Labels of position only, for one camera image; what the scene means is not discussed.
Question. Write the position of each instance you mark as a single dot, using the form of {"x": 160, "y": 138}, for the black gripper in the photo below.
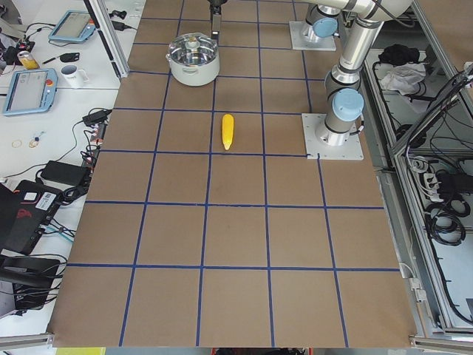
{"x": 215, "y": 3}

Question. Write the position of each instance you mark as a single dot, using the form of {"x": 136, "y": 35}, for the glass pot lid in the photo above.
{"x": 193, "y": 49}

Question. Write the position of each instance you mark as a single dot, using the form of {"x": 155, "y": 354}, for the grey-green steel pot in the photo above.
{"x": 195, "y": 76}

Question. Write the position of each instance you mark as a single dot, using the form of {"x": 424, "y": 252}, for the yellow corn cob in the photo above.
{"x": 227, "y": 131}

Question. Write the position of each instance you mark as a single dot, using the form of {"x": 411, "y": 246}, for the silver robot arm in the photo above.
{"x": 345, "y": 102}
{"x": 316, "y": 12}

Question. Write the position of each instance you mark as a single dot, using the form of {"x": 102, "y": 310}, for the blue teach pendant far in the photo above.
{"x": 75, "y": 27}

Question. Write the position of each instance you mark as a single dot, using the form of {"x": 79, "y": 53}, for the blue teach pendant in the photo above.
{"x": 75, "y": 27}
{"x": 30, "y": 92}

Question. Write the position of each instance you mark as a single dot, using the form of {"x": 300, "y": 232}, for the white mug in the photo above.
{"x": 74, "y": 76}

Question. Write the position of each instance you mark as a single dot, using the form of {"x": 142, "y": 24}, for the black power adapter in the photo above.
{"x": 97, "y": 117}

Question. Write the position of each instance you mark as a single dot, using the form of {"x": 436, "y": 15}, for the black cloth bundle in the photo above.
{"x": 398, "y": 54}

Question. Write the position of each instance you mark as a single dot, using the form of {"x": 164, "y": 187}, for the white cloth bundle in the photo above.
{"x": 405, "y": 78}

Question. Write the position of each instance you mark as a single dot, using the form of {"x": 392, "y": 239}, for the blue teach pendant near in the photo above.
{"x": 30, "y": 92}

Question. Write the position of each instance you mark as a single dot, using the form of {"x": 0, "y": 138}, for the black power brick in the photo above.
{"x": 65, "y": 173}

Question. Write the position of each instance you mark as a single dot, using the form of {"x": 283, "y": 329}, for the black laptop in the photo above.
{"x": 25, "y": 211}

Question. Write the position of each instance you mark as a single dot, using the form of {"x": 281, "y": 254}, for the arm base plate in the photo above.
{"x": 316, "y": 37}
{"x": 321, "y": 143}

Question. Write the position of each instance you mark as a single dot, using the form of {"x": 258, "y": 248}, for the aluminium frame post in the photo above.
{"x": 100, "y": 16}

